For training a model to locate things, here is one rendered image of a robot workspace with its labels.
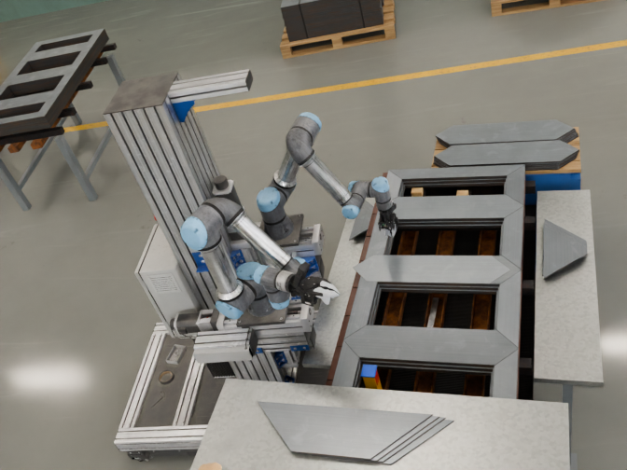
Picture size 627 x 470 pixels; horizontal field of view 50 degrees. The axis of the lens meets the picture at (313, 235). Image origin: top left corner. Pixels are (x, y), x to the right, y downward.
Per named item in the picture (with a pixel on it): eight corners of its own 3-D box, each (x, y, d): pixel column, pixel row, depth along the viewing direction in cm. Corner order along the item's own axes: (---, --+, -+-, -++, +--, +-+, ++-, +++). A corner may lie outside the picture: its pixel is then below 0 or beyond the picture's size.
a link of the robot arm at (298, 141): (289, 138, 286) (363, 215, 303) (299, 123, 293) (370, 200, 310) (272, 149, 294) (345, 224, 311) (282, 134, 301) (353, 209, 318)
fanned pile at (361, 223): (383, 199, 394) (383, 193, 392) (371, 245, 367) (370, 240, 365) (363, 199, 399) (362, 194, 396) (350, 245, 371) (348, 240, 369)
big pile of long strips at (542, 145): (578, 126, 384) (578, 117, 381) (580, 169, 357) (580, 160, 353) (438, 133, 411) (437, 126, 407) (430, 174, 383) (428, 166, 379)
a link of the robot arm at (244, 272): (275, 283, 296) (267, 260, 287) (258, 304, 289) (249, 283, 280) (254, 276, 302) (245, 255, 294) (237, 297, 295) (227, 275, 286)
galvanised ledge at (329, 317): (389, 191, 403) (388, 187, 401) (343, 369, 313) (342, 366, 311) (356, 192, 410) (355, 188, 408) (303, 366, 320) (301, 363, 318)
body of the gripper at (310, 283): (326, 295, 249) (299, 287, 255) (322, 277, 244) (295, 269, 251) (314, 308, 244) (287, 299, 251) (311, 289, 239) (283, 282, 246)
